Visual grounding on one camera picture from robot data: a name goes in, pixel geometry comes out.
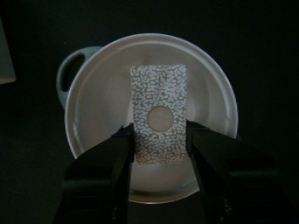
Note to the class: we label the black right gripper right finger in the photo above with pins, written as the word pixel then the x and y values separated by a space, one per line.
pixel 237 169

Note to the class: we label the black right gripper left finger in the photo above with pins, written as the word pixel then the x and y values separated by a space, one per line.
pixel 97 180

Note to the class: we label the white speckled toy rice block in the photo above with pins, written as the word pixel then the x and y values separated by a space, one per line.
pixel 159 87

